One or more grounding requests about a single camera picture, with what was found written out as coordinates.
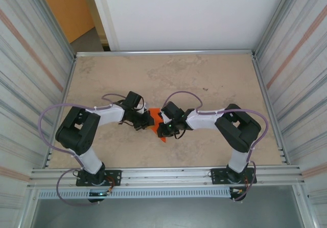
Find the grey metal sheet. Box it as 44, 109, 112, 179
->
30, 198, 306, 228

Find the small circuit board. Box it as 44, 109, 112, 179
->
88, 191, 111, 198
229, 187, 247, 202

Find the corrugated metal side panel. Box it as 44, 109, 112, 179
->
255, 0, 327, 228
0, 0, 77, 228

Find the orange wooden door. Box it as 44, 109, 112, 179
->
35, 0, 97, 44

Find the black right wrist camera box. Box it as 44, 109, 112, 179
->
160, 101, 183, 123

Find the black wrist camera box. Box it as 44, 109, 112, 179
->
124, 90, 148, 112
160, 101, 183, 123

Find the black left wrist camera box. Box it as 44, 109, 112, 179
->
124, 90, 148, 112

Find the wide aluminium base rail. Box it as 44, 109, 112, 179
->
29, 164, 307, 188

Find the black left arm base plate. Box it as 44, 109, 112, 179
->
76, 169, 122, 187

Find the slotted grey cable tray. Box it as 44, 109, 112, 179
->
37, 188, 232, 199

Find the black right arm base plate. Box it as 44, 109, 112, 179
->
209, 168, 257, 185

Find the long aluminium table edge rail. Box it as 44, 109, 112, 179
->
75, 49, 257, 59

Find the aluminium table side rail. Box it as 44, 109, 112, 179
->
42, 55, 78, 169
251, 54, 291, 165

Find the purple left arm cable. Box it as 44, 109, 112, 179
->
37, 94, 121, 206

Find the white door frame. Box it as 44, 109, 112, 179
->
88, 0, 121, 52

